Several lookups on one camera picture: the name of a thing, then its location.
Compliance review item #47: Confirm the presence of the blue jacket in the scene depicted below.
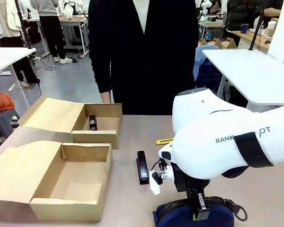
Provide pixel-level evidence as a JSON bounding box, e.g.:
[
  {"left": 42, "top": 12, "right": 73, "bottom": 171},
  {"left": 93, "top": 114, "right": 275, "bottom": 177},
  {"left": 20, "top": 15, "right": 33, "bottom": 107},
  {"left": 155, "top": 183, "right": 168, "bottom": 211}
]
[{"left": 193, "top": 44, "right": 225, "bottom": 93}]

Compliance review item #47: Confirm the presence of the grey stool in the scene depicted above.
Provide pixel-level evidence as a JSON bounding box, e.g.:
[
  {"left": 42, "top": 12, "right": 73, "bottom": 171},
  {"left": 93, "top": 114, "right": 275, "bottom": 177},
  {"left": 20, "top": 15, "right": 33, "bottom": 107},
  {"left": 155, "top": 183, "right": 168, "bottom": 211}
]
[{"left": 0, "top": 108, "right": 21, "bottom": 153}]

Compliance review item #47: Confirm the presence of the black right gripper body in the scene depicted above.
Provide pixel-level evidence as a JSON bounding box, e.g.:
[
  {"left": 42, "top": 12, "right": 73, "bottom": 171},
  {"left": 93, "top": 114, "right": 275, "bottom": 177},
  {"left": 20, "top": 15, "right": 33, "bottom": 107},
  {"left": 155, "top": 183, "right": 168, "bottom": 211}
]
[{"left": 173, "top": 165, "right": 211, "bottom": 193}]

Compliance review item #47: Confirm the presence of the black velcro strap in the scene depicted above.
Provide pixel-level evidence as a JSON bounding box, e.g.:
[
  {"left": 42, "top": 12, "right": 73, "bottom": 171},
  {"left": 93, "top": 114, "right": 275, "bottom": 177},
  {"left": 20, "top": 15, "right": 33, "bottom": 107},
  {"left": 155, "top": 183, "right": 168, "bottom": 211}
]
[{"left": 234, "top": 132, "right": 274, "bottom": 168}]

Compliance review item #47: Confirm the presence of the white table with black pole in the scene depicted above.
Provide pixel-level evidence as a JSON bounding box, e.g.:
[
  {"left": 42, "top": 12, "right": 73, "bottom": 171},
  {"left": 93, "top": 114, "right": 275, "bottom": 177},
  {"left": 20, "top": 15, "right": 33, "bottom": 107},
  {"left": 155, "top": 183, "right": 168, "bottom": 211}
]
[{"left": 202, "top": 48, "right": 284, "bottom": 116}]

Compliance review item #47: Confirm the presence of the person in black coat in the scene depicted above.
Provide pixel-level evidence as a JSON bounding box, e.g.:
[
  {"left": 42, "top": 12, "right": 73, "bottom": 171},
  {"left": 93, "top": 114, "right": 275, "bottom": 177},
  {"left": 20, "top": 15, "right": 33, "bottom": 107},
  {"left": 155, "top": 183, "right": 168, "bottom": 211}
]
[{"left": 88, "top": 0, "right": 200, "bottom": 116}]

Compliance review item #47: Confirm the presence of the person in white coat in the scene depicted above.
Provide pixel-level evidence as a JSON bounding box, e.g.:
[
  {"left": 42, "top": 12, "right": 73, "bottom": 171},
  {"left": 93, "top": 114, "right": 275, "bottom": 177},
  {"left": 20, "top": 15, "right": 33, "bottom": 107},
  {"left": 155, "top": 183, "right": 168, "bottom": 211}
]
[{"left": 0, "top": 0, "right": 41, "bottom": 87}]

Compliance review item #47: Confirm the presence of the person in grey hoodie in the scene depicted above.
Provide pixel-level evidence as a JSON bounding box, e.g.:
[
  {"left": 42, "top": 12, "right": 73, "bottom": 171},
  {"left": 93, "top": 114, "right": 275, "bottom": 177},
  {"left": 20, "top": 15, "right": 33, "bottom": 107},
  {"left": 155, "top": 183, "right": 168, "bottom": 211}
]
[{"left": 29, "top": 0, "right": 73, "bottom": 65}]

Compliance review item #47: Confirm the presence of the person's right forearm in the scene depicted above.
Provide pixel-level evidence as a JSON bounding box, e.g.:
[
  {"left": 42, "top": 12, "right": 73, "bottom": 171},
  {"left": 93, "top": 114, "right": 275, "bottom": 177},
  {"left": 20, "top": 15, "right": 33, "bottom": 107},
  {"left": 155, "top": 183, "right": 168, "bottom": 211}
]
[{"left": 88, "top": 44, "right": 113, "bottom": 94}]

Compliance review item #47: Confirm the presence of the person's right hand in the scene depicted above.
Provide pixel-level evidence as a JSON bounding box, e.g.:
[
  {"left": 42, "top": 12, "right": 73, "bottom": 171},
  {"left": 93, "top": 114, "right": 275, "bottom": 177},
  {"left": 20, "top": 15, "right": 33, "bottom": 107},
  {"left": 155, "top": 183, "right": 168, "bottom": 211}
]
[{"left": 100, "top": 90, "right": 112, "bottom": 104}]

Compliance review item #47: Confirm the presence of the yellow utility knife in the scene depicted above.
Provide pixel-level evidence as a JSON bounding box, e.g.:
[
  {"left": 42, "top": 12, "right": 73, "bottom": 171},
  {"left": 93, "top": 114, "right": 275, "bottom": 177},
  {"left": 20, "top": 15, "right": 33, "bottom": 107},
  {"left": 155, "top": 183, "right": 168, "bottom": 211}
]
[{"left": 156, "top": 138, "right": 175, "bottom": 145}]

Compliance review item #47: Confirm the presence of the black tripod pole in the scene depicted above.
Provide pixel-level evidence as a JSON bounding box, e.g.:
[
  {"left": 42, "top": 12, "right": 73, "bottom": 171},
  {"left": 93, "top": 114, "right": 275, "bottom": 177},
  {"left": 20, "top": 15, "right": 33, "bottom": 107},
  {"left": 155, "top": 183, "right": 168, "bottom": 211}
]
[{"left": 14, "top": 0, "right": 43, "bottom": 96}]

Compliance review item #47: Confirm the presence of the thin black pole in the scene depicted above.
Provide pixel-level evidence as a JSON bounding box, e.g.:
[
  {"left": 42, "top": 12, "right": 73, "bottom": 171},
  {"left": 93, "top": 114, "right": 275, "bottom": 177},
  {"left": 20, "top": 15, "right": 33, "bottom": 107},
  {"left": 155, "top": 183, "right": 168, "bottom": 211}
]
[{"left": 249, "top": 0, "right": 267, "bottom": 51}]

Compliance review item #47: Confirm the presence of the person in dark puffer jacket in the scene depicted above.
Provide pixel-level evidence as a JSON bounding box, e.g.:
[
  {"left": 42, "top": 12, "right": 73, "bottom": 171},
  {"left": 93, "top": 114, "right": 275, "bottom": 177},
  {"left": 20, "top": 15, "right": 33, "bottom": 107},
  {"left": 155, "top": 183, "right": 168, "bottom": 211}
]
[{"left": 226, "top": 0, "right": 284, "bottom": 47}]

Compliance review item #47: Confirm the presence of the white table with round corner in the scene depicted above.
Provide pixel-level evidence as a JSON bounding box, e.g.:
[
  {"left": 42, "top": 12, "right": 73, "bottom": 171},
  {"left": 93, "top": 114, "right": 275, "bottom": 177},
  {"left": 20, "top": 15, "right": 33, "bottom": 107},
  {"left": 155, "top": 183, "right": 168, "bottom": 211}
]
[{"left": 0, "top": 47, "right": 37, "bottom": 112}]

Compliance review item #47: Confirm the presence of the large cardboard box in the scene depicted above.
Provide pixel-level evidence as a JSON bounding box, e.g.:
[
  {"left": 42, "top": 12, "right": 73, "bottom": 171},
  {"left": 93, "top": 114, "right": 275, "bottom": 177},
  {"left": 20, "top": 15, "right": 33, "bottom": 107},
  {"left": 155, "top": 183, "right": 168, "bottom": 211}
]
[{"left": 0, "top": 140, "right": 114, "bottom": 223}]

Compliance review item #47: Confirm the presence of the black cable bundle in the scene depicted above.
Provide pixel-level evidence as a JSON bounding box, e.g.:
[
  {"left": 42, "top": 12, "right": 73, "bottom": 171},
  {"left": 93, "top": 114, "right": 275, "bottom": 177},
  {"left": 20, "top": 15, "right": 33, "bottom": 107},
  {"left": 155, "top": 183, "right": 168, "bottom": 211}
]
[{"left": 151, "top": 159, "right": 168, "bottom": 171}]

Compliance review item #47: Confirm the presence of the orange cloth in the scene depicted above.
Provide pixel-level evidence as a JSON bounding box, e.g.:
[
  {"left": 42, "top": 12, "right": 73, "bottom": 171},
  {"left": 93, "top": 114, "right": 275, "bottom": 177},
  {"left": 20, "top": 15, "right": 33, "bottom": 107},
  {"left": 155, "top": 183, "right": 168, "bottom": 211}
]
[{"left": 0, "top": 92, "right": 16, "bottom": 112}]

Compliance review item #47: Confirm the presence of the long black stapler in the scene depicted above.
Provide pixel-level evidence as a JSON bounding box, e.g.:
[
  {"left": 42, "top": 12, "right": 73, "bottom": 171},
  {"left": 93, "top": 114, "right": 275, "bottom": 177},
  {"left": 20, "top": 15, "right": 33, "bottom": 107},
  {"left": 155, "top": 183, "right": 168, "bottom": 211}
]
[{"left": 135, "top": 150, "right": 150, "bottom": 185}]

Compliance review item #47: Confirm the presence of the wooden desk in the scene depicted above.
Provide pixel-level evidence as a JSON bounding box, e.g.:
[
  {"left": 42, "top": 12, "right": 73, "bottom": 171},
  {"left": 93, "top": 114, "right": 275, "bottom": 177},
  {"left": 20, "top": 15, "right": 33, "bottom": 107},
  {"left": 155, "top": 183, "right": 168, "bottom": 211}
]
[{"left": 233, "top": 29, "right": 273, "bottom": 51}]

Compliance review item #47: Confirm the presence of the grey metal workbench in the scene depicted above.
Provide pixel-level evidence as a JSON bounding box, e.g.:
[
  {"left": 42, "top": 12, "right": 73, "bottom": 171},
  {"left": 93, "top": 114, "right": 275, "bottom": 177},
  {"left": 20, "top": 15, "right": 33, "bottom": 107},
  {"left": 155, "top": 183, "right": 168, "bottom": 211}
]
[{"left": 58, "top": 16, "right": 89, "bottom": 56}]

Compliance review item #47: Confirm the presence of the navy zipper pencil case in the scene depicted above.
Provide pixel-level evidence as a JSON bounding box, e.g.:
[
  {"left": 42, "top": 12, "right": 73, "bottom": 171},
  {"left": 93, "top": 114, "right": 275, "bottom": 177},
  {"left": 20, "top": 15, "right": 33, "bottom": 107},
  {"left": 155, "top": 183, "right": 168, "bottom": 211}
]
[{"left": 152, "top": 196, "right": 248, "bottom": 227}]

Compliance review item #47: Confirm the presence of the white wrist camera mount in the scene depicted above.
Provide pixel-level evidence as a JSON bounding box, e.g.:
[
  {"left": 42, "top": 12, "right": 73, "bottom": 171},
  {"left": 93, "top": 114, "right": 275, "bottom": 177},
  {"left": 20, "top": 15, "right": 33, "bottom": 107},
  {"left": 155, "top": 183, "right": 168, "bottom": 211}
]
[{"left": 149, "top": 163, "right": 176, "bottom": 196}]

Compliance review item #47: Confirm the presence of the small cardboard box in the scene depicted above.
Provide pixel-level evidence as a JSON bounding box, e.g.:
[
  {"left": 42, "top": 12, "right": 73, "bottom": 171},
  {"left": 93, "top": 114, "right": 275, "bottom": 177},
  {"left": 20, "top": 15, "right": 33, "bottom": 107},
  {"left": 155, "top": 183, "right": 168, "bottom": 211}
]
[{"left": 18, "top": 95, "right": 123, "bottom": 150}]

